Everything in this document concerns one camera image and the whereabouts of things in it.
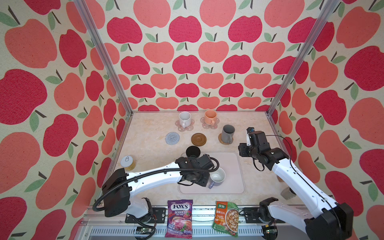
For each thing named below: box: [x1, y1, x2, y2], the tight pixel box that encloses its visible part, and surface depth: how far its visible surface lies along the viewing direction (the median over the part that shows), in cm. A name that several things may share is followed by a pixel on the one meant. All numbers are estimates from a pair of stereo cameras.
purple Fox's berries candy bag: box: [165, 199, 193, 239], surface depth 73 cm
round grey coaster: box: [165, 131, 180, 145], surface depth 106 cm
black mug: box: [186, 145, 201, 158], surface depth 90 cm
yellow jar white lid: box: [120, 155, 136, 172], surface depth 90 cm
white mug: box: [179, 111, 192, 129], surface depth 109 cm
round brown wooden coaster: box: [191, 132, 207, 147], surface depth 106 cm
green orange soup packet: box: [212, 201, 240, 238], surface depth 74 cm
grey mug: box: [221, 124, 236, 144], surface depth 98 cm
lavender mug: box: [208, 167, 226, 189], surface depth 83 cm
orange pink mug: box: [204, 109, 218, 127], surface depth 110 cm
